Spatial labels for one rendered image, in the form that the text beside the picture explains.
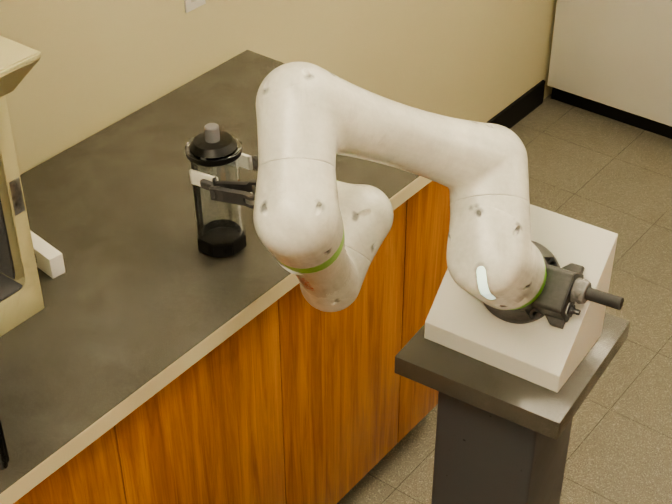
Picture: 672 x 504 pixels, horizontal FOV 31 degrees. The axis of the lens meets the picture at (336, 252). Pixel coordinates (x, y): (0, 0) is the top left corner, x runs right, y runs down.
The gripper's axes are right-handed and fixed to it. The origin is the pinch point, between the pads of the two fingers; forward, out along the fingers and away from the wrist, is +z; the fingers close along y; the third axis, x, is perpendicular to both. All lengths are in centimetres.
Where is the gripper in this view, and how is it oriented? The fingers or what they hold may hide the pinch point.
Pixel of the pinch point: (217, 168)
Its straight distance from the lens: 234.5
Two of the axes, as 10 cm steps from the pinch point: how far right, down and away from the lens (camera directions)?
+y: -6.1, 4.7, -6.4
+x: 0.8, 8.4, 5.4
